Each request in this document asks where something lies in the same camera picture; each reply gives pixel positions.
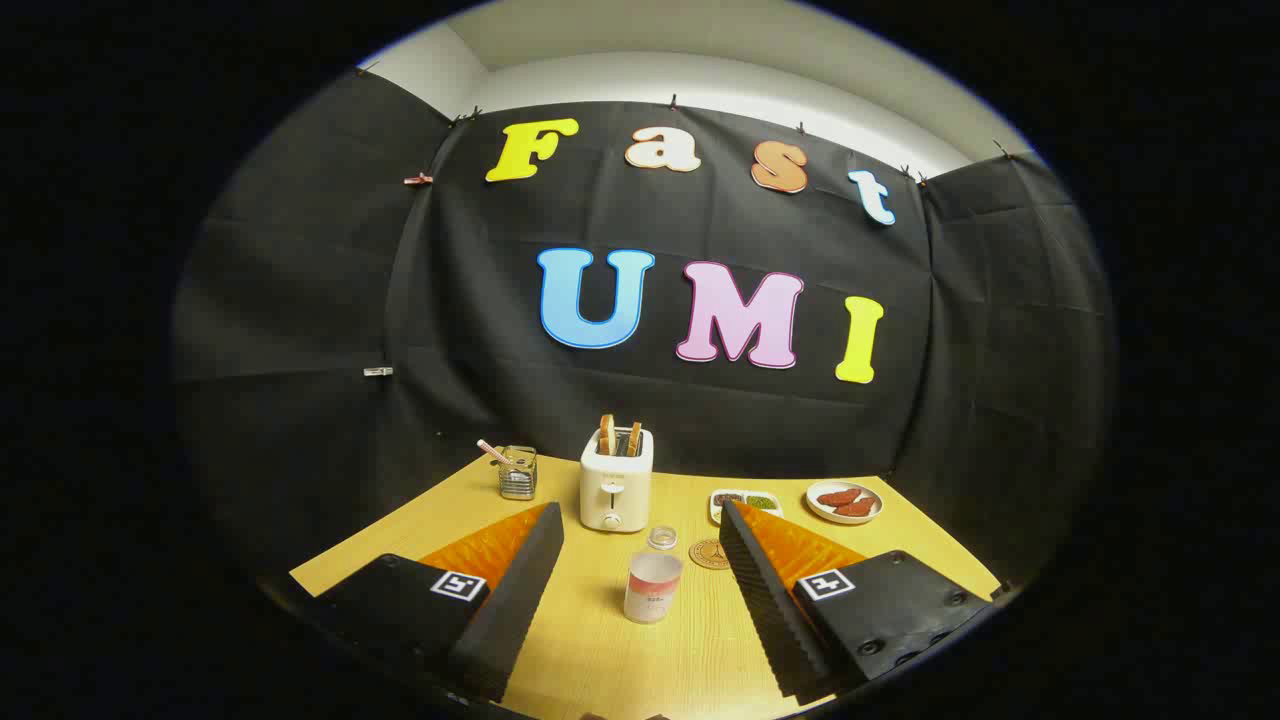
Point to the wooden table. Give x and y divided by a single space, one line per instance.
600 650

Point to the black backdrop cloth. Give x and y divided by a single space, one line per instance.
480 300

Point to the white round plate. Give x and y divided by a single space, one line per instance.
845 517

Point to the white divided dish with beans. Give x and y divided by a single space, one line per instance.
745 497

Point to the red meat piece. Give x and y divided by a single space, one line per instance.
858 508
838 496

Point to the cream toaster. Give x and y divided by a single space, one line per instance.
615 490

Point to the toast slice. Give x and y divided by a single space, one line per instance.
634 438
606 436

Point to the clear juice bottle red label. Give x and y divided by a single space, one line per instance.
652 590

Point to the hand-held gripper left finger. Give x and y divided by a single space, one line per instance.
515 600

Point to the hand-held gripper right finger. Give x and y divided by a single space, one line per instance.
765 600

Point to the pink striped straw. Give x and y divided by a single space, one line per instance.
492 452

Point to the round cork coaster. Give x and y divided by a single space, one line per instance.
708 555

